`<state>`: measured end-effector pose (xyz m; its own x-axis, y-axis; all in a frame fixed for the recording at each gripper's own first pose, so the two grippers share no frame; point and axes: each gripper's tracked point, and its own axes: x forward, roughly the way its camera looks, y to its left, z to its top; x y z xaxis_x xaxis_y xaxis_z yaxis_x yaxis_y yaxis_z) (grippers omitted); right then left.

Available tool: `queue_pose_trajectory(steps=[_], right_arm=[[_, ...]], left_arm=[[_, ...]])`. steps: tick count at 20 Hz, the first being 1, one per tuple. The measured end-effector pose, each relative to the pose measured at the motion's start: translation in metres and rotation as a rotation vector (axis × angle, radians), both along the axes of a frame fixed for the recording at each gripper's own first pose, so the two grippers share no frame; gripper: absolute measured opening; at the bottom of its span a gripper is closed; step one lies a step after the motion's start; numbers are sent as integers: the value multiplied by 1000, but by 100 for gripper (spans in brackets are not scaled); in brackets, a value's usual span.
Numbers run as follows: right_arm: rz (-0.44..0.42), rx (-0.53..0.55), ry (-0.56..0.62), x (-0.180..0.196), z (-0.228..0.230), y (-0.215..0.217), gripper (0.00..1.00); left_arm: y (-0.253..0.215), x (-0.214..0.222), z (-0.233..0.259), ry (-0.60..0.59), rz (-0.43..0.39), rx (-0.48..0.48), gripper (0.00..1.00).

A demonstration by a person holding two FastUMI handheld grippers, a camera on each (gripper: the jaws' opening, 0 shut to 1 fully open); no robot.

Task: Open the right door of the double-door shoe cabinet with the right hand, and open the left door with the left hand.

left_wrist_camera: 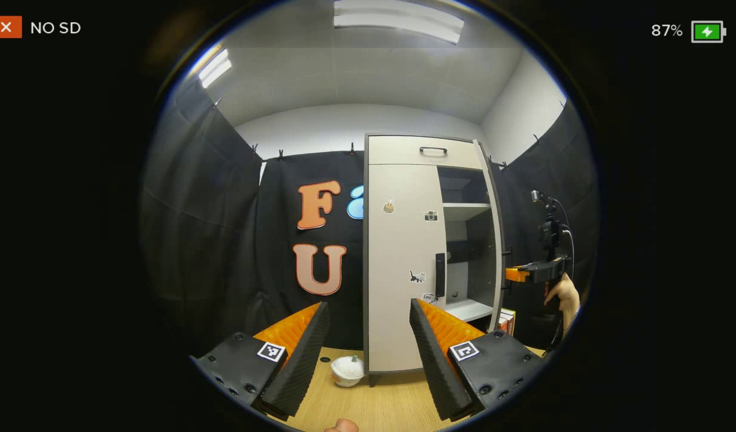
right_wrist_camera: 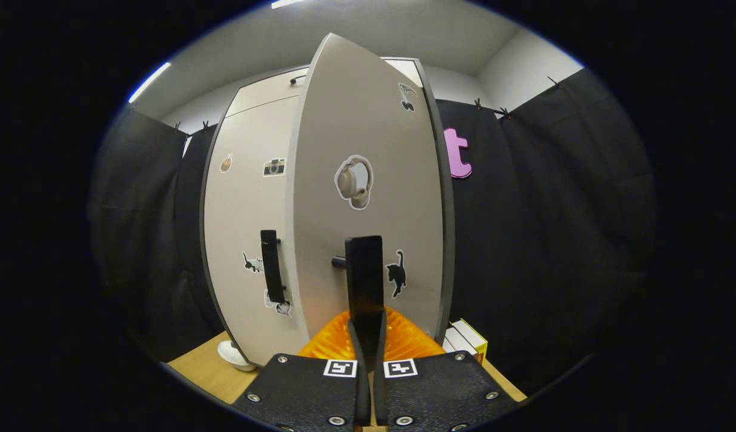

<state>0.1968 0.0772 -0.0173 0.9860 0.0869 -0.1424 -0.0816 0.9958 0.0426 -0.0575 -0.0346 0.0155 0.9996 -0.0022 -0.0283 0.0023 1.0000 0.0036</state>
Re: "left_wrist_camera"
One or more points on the yellow book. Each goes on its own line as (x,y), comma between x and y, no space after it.
(511,322)

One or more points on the beige double-door shoe cabinet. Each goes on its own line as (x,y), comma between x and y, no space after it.
(455,276)

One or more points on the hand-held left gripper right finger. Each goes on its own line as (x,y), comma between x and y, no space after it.
(443,372)

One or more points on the beige shoe cabinet door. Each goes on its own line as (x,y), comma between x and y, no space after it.
(398,270)
(497,258)

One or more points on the beige cabinet drawer front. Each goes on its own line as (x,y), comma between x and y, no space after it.
(398,151)

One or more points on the long ceiling light panel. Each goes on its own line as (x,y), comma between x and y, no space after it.
(398,21)

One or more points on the black backdrop cloth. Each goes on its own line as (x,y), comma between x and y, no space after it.
(224,240)

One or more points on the white round bowl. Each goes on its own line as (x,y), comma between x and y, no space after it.
(346,373)

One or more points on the brown book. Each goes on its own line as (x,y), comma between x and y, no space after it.
(502,324)

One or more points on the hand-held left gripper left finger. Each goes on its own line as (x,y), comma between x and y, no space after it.
(302,360)

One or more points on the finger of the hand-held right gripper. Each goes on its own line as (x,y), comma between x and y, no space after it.
(517,274)

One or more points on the narrow ceiling light strip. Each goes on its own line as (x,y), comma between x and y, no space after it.
(215,67)

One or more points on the white cabinet shelf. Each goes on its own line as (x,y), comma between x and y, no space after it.
(464,210)
(467,309)

